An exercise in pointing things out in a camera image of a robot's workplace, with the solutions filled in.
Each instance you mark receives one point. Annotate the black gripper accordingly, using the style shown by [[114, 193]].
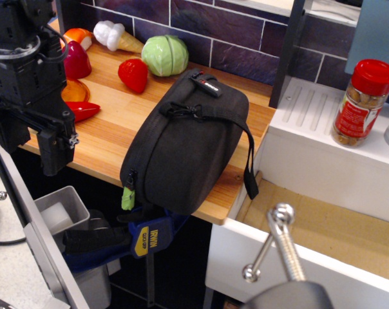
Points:
[[32, 78]]

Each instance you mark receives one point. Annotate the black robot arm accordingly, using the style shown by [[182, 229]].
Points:
[[26, 17]]

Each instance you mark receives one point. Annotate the green zipper pull tab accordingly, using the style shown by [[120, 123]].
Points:
[[128, 199]]

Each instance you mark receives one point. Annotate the black zipper bag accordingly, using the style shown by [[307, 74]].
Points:
[[185, 143]]

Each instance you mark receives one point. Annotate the red toy chili pepper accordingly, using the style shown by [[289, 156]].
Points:
[[83, 110]]

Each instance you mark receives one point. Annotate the orange toy slice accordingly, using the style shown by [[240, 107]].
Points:
[[75, 91]]

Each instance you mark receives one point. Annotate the grey metal bin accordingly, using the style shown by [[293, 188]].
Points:
[[64, 210]]

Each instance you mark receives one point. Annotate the dark red toy fruit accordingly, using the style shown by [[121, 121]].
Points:
[[77, 64]]

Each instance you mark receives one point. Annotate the orange white toy sushi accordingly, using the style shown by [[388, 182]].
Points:
[[76, 37]]

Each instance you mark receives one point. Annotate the blue Irwin quick-grip clamp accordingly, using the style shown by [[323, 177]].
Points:
[[143, 232]]

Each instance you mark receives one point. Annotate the red toy strawberry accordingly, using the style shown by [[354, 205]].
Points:
[[133, 73]]

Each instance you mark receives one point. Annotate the white toy ice cream cone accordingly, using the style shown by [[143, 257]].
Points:
[[115, 37]]

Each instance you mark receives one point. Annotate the green toy cabbage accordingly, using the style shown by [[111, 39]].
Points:
[[165, 55]]

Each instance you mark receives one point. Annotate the white toy sink drainboard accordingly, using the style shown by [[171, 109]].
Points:
[[299, 154]]

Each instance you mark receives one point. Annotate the red-lidded nut jar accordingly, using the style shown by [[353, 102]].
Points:
[[363, 101]]

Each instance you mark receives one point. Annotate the white open drawer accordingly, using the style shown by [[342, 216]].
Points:
[[345, 250]]

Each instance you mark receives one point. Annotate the dark grey vertical post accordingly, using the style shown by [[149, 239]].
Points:
[[289, 49]]

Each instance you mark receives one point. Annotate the silver drawer handle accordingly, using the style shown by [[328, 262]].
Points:
[[279, 218]]

